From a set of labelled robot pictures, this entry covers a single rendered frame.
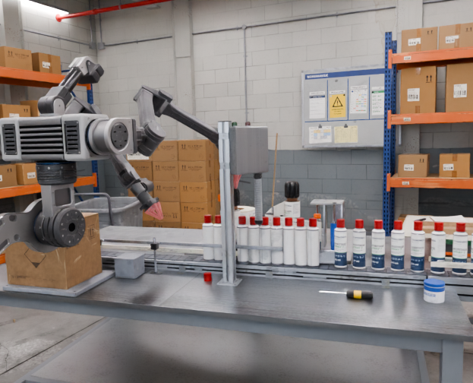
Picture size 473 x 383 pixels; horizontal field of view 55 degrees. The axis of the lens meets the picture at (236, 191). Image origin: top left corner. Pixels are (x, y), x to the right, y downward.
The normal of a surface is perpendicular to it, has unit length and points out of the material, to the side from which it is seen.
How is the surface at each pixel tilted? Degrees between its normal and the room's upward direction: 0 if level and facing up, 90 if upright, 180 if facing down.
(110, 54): 90
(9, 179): 91
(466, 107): 90
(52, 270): 90
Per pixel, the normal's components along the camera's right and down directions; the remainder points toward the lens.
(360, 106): -0.41, 0.15
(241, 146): 0.61, 0.08
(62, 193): 0.91, 0.03
